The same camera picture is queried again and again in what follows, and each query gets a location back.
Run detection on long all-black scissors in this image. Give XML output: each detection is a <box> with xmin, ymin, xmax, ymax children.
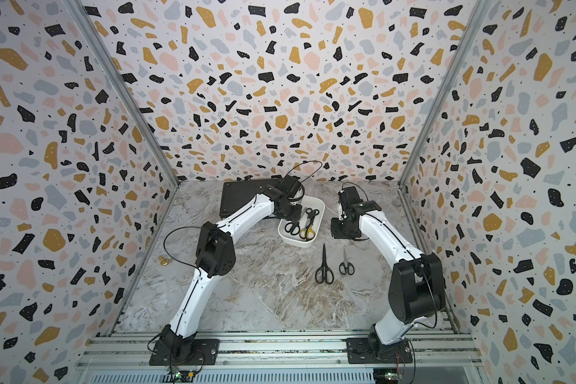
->
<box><xmin>315</xmin><ymin>245</ymin><xmax>334</xmax><ymax>285</ymax></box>

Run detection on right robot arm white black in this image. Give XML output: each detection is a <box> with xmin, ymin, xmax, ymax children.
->
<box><xmin>331</xmin><ymin>187</ymin><xmax>446</xmax><ymax>350</ymax></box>

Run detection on aluminium mounting rail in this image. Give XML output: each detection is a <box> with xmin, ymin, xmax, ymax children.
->
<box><xmin>75</xmin><ymin>331</ymin><xmax>489</xmax><ymax>383</ymax></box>

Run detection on small black thin scissors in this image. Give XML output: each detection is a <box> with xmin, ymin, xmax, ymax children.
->
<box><xmin>339</xmin><ymin>249</ymin><xmax>355</xmax><ymax>275</ymax></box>

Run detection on black ribbed hard case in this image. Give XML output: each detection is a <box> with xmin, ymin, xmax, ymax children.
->
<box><xmin>219</xmin><ymin>179</ymin><xmax>286</xmax><ymax>219</ymax></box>

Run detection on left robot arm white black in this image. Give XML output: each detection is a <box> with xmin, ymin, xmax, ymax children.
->
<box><xmin>153</xmin><ymin>176</ymin><xmax>302</xmax><ymax>364</ymax></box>

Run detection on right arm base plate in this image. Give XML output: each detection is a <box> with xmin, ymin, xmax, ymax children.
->
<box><xmin>346</xmin><ymin>338</ymin><xmax>414</xmax><ymax>364</ymax></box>

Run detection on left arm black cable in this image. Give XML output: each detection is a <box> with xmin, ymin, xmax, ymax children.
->
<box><xmin>146</xmin><ymin>159</ymin><xmax>324</xmax><ymax>356</ymax></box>

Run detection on yellow handled scissors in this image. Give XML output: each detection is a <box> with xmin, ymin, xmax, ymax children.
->
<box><xmin>299</xmin><ymin>224</ymin><xmax>315</xmax><ymax>241</ymax></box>

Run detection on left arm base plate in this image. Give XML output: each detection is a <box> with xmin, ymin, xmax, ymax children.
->
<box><xmin>149</xmin><ymin>339</ymin><xmax>220</xmax><ymax>366</ymax></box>

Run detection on left corner aluminium post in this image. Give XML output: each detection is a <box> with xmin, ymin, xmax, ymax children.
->
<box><xmin>64</xmin><ymin>0</ymin><xmax>180</xmax><ymax>187</ymax></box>

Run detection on corner aluminium post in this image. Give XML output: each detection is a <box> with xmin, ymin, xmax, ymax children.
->
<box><xmin>398</xmin><ymin>0</ymin><xmax>491</xmax><ymax>188</ymax></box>
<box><xmin>64</xmin><ymin>0</ymin><xmax>180</xmax><ymax>187</ymax></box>

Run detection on black handled steel scissors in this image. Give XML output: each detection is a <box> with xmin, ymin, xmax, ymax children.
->
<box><xmin>284</xmin><ymin>213</ymin><xmax>307</xmax><ymax>236</ymax></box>

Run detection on white plastic storage box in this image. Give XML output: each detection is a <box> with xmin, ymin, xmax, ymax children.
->
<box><xmin>278</xmin><ymin>195</ymin><xmax>326</xmax><ymax>248</ymax></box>

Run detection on right corner aluminium post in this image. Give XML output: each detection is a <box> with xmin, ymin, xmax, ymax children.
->
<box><xmin>398</xmin><ymin>0</ymin><xmax>491</xmax><ymax>188</ymax></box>

